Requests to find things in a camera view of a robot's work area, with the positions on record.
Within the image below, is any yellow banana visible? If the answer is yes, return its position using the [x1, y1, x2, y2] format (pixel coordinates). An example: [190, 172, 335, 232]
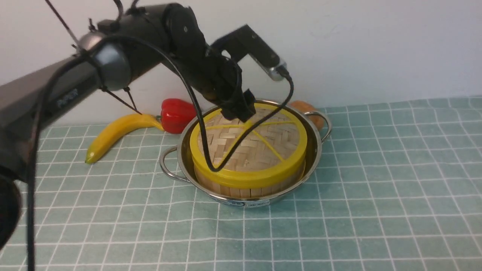
[84, 113, 164, 164]

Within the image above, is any yellow-rimmed bamboo steamer basket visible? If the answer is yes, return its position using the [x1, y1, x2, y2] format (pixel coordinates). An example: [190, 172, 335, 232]
[194, 161, 306, 199]

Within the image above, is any black camera cable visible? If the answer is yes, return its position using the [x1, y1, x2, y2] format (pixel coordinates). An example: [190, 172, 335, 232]
[26, 34, 294, 271]

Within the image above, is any green checked tablecloth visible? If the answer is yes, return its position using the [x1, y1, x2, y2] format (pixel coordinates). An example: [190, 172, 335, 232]
[36, 96, 482, 271]

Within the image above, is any yellow woven bamboo steamer lid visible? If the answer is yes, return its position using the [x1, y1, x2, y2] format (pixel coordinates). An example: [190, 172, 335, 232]
[189, 103, 308, 173]

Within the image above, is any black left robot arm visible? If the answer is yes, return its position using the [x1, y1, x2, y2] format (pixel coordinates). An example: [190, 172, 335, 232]
[1, 2, 255, 247]

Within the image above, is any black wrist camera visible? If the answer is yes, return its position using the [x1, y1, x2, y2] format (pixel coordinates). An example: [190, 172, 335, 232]
[210, 24, 287, 82]

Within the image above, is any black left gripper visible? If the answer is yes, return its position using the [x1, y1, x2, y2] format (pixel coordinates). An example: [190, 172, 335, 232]
[181, 45, 256, 122]

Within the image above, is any red bell pepper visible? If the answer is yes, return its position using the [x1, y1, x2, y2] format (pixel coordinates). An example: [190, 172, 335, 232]
[160, 98, 197, 134]

